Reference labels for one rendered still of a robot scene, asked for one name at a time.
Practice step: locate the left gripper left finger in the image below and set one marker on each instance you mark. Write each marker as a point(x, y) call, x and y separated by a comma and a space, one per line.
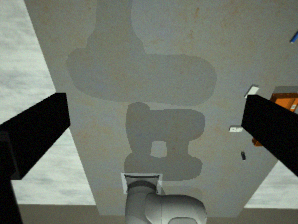
point(24, 139)

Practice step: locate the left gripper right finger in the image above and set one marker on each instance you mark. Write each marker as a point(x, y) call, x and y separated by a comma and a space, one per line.
point(274, 127)

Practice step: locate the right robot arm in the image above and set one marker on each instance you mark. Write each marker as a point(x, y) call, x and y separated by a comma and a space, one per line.
point(145, 206)

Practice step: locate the white domino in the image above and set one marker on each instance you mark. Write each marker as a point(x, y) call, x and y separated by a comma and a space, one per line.
point(235, 129)
point(252, 90)

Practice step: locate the orange bin rack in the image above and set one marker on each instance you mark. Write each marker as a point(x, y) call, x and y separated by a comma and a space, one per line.
point(285, 100)

